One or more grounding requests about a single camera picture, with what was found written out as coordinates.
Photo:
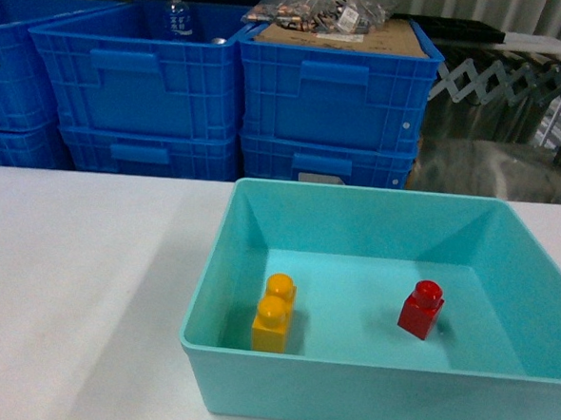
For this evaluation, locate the red toy block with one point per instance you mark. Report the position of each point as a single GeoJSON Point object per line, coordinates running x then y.
{"type": "Point", "coordinates": [421, 309]}

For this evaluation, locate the yellow toy block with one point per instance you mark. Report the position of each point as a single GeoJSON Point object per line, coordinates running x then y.
{"type": "Point", "coordinates": [274, 315]}

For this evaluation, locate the light teal plastic box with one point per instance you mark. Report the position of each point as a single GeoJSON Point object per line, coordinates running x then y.
{"type": "Point", "coordinates": [355, 254]}

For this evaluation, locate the blue crate lower right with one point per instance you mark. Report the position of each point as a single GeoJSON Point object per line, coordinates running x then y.
{"type": "Point", "coordinates": [266, 158]}

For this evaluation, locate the blue crate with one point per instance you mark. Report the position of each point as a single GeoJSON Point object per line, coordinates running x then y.
{"type": "Point", "coordinates": [266, 158]}
{"type": "Point", "coordinates": [26, 97]}
{"type": "Point", "coordinates": [117, 70]}
{"type": "Point", "coordinates": [42, 147]}
{"type": "Point", "coordinates": [373, 102]}
{"type": "Point", "coordinates": [94, 150]}

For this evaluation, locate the blue crate upper right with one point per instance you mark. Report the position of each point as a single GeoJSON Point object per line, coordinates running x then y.
{"type": "Point", "coordinates": [373, 102]}

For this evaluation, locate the blue crate lower middle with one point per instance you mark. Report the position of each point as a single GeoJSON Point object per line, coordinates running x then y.
{"type": "Point", "coordinates": [94, 150]}

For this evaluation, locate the bag of small parts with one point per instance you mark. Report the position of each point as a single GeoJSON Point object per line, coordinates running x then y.
{"type": "Point", "coordinates": [323, 16]}

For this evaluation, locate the brown cardboard sheet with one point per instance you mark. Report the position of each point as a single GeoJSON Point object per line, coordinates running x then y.
{"type": "Point", "coordinates": [395, 37]}

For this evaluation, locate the clear water bottle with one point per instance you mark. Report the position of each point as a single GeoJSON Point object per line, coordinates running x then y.
{"type": "Point", "coordinates": [178, 20]}

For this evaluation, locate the blue crate upper middle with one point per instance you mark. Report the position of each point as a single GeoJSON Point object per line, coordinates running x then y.
{"type": "Point", "coordinates": [117, 70]}

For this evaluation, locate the black tray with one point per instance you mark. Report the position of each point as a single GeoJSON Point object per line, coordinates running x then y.
{"type": "Point", "coordinates": [454, 29]}

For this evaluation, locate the blue crate lower left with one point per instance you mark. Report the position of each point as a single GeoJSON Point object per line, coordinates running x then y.
{"type": "Point", "coordinates": [42, 147]}

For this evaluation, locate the blue crate upper left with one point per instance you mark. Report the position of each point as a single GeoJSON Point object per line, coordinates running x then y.
{"type": "Point", "coordinates": [26, 97]}

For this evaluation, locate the expandable roller conveyor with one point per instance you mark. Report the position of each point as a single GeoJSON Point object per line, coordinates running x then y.
{"type": "Point", "coordinates": [483, 76]}

